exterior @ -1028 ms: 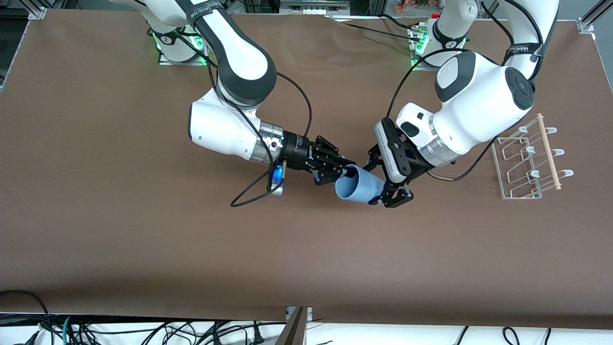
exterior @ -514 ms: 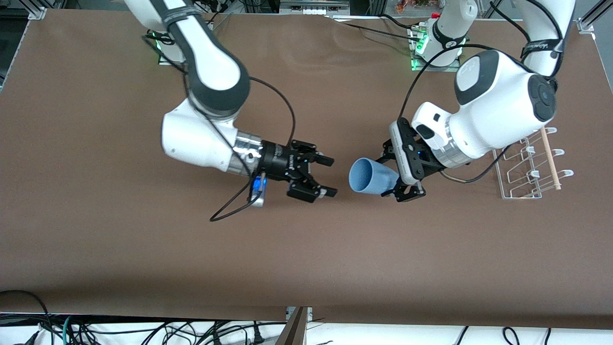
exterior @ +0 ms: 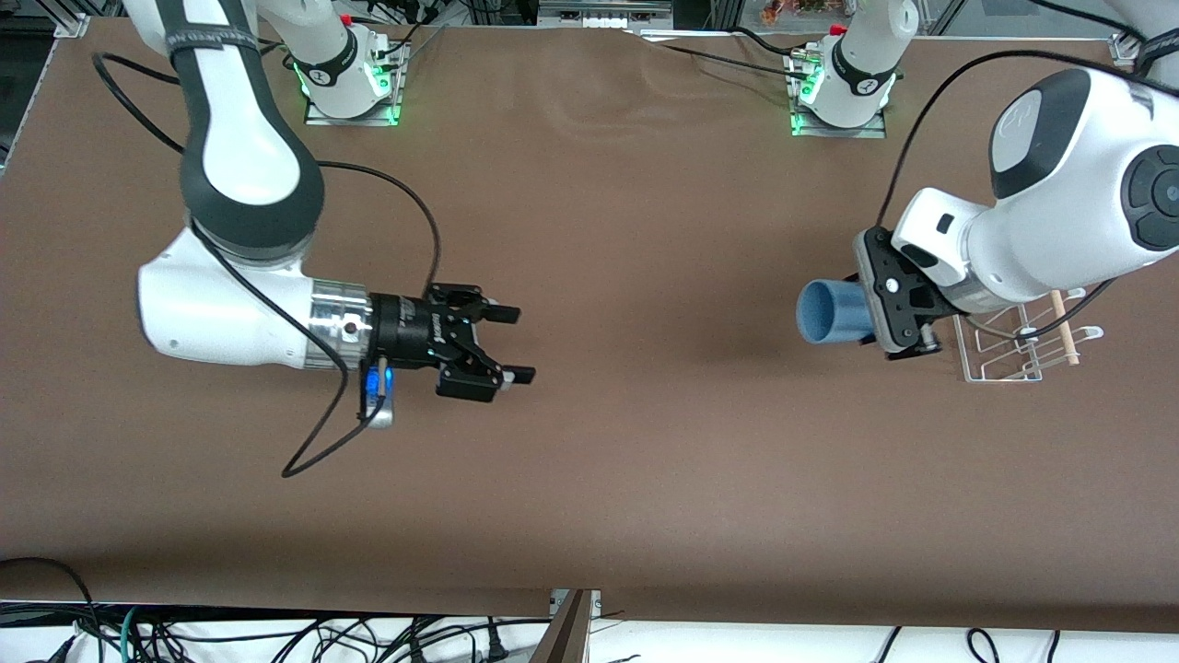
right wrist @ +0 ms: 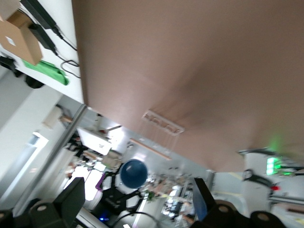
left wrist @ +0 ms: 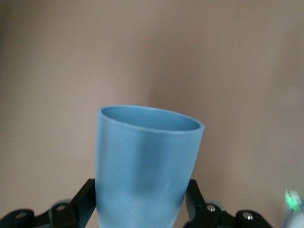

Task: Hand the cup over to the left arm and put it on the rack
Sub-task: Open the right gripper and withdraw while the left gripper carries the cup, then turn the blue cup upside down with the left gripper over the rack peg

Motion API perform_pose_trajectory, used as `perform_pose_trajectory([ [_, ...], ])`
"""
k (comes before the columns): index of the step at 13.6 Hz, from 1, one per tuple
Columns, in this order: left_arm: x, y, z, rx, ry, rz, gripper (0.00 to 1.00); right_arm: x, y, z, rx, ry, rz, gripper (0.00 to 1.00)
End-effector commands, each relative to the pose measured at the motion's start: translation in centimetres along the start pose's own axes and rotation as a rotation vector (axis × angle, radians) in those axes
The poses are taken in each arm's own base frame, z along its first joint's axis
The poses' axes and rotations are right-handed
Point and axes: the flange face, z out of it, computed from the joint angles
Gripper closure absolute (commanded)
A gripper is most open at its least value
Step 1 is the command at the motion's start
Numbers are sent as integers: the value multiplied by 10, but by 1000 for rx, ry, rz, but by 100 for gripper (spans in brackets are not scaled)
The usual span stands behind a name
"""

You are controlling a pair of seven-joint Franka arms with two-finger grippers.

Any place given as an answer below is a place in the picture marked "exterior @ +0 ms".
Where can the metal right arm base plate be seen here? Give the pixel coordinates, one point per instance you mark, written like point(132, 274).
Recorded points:
point(355, 118)

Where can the wooden table beam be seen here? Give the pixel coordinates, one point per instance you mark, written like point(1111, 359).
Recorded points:
point(562, 635)

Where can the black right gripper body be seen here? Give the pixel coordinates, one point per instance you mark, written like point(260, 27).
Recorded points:
point(402, 330)

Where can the white power strip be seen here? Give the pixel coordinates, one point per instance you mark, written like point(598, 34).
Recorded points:
point(603, 20)

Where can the blue plastic cup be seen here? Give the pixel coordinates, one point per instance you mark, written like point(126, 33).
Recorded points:
point(829, 313)

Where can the brown table cover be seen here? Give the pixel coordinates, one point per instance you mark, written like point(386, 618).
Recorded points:
point(645, 460)

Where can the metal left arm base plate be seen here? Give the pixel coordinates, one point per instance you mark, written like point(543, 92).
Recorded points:
point(843, 132)

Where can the aluminium corner bracket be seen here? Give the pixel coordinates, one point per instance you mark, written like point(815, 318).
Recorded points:
point(1126, 48)

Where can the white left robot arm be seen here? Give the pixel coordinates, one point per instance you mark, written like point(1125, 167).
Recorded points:
point(1059, 212)

